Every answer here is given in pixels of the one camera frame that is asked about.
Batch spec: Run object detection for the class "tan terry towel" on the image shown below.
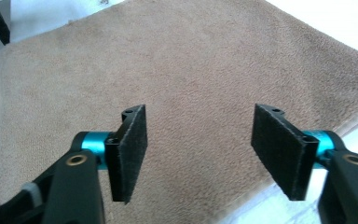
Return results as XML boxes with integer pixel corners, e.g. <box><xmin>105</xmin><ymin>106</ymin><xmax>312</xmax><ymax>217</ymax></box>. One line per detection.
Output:
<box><xmin>0</xmin><ymin>0</ymin><xmax>358</xmax><ymax>224</ymax></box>

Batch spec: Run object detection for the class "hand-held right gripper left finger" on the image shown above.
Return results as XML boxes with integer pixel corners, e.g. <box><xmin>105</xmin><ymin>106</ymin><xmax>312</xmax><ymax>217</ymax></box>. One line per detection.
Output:
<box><xmin>80</xmin><ymin>104</ymin><xmax>148</xmax><ymax>204</ymax></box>

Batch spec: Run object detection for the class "white foam mat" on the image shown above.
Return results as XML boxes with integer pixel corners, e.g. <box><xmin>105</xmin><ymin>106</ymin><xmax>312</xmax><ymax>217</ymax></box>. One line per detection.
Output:
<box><xmin>8</xmin><ymin>0</ymin><xmax>358</xmax><ymax>224</ymax></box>

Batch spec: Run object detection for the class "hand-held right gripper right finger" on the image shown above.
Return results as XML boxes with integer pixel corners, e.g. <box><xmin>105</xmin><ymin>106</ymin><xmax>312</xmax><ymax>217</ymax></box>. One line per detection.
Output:
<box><xmin>251</xmin><ymin>103</ymin><xmax>336</xmax><ymax>201</ymax></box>

